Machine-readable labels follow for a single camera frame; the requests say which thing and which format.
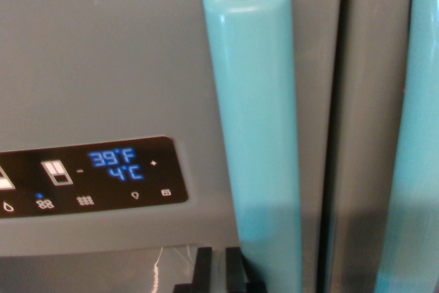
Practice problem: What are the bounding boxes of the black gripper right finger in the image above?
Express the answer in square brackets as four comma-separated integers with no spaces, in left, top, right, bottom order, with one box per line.
[225,246,268,293]

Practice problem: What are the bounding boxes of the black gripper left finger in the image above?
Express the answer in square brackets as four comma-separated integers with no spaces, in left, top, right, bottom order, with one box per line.
[173,246,214,293]

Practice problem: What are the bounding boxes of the teal handle of display door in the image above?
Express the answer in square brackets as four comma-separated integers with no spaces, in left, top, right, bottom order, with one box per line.
[202,0,304,293]

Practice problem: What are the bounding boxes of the grey toy refrigerator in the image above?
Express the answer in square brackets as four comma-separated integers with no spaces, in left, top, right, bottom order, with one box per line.
[0,0,344,293]

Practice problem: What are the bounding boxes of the gray fridge door with logo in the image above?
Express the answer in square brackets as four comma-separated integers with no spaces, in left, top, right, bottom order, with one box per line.
[324,0,439,293]

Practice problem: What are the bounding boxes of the black temperature display panel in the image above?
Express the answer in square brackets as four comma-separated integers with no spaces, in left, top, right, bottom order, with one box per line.
[0,136,189,220]

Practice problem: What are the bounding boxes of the teal handle of logo door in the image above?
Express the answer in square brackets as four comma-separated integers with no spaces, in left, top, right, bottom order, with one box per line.
[372,0,439,293]

